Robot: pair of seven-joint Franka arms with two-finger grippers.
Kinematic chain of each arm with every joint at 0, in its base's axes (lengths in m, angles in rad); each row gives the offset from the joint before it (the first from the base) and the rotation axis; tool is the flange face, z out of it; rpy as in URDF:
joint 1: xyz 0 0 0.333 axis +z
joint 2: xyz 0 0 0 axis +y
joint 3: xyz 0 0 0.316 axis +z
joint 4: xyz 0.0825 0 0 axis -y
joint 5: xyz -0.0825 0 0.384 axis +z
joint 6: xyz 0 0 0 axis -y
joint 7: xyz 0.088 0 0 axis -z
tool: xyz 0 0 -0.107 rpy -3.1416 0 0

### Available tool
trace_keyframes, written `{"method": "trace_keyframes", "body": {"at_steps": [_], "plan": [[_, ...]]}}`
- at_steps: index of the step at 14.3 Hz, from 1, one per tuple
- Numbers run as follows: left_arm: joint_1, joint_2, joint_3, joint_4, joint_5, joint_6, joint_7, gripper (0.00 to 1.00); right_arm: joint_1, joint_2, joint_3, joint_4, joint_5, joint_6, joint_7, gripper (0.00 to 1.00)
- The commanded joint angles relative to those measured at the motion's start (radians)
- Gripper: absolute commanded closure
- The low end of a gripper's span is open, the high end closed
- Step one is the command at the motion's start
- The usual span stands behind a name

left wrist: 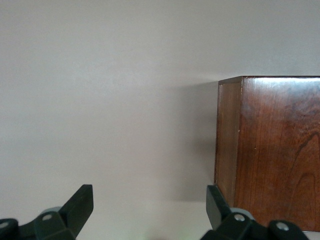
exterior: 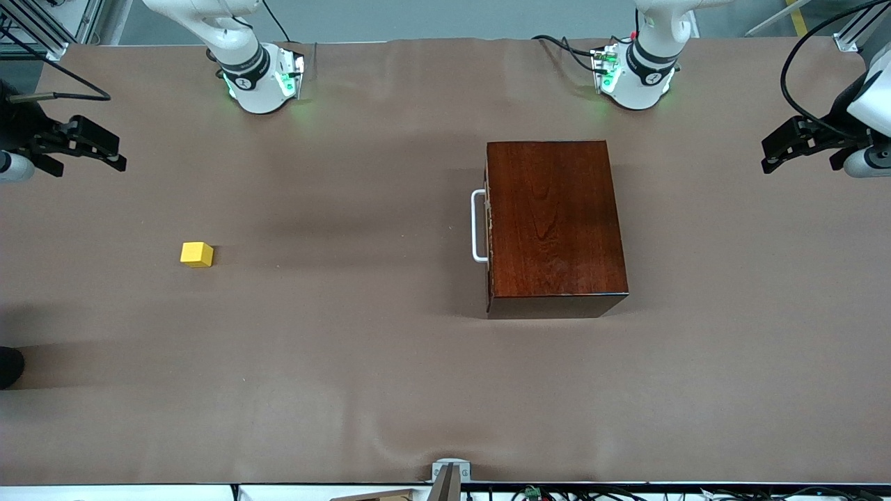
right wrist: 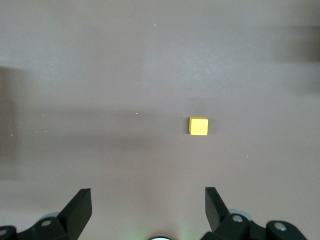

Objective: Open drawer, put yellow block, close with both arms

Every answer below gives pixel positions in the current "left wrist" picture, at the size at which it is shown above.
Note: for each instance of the dark brown wooden cabinet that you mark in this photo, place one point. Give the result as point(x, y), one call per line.
point(275, 150)

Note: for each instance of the table cover sheet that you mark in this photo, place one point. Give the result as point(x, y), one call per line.
point(100, 100)

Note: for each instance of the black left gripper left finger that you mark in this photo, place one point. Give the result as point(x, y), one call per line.
point(75, 212)

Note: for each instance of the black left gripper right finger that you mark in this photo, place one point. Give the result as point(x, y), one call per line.
point(217, 212)

